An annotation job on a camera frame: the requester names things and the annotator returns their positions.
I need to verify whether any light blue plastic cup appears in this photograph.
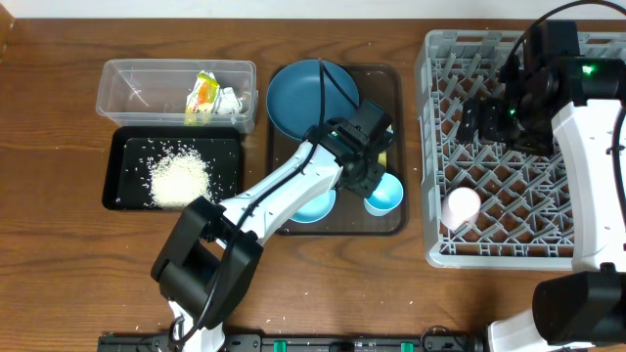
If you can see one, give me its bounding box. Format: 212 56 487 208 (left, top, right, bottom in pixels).
364 173 404 217

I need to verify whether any light blue small bowl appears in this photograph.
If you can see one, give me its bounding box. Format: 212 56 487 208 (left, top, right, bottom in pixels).
291 190 336 224

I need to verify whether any pink plastic cup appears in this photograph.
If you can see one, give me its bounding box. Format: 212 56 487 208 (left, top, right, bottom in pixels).
441 187 481 231

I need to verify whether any snack wrapper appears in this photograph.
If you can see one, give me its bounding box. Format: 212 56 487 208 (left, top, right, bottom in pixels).
185 70 244 125

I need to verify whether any pile of white rice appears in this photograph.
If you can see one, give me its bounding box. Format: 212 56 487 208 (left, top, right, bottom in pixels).
125 139 236 210

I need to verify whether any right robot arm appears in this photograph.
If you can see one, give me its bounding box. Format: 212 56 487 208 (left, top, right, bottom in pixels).
457 21 625 351

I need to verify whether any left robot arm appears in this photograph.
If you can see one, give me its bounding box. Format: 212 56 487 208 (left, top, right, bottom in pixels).
151 100 393 351

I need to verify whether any clear plastic waste bin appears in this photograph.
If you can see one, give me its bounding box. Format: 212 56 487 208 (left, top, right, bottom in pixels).
96 59 258 134

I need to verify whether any yellow plastic spoon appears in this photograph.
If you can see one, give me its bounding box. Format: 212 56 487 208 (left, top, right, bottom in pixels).
378 125 393 167

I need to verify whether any brown serving tray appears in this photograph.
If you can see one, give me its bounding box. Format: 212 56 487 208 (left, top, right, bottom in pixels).
267 65 409 236

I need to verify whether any dark blue bowl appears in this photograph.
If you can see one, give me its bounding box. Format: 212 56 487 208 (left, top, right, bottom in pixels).
266 60 360 140

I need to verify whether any black rectangular tray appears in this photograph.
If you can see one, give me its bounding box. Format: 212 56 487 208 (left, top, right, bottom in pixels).
102 126 242 211

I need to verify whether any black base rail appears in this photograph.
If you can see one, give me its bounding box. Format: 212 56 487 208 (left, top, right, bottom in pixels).
97 327 489 352

